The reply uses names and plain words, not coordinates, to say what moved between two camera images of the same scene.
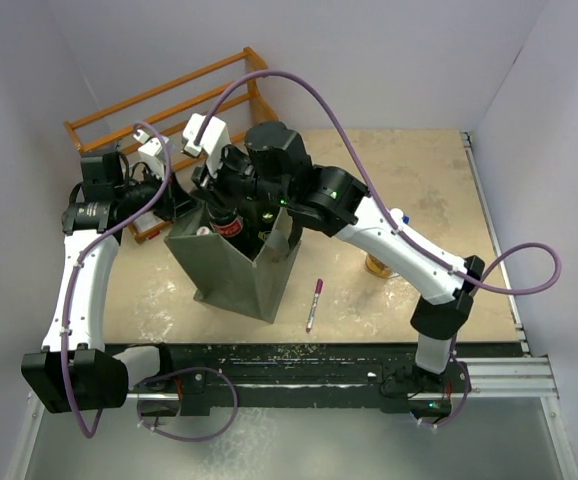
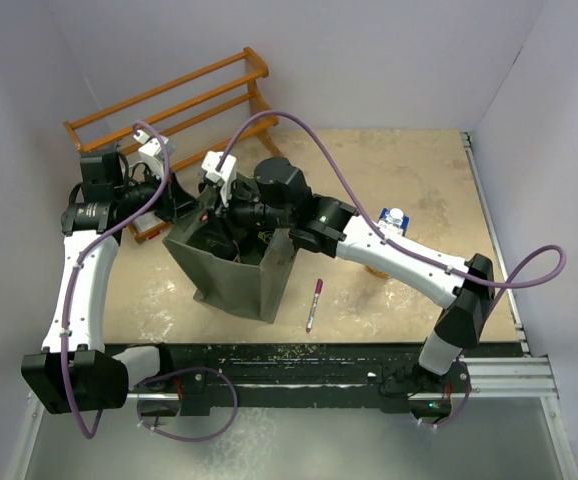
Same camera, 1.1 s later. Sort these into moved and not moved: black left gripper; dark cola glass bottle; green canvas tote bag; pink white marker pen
Moved: dark cola glass bottle
Not moved: pink white marker pen; green canvas tote bag; black left gripper
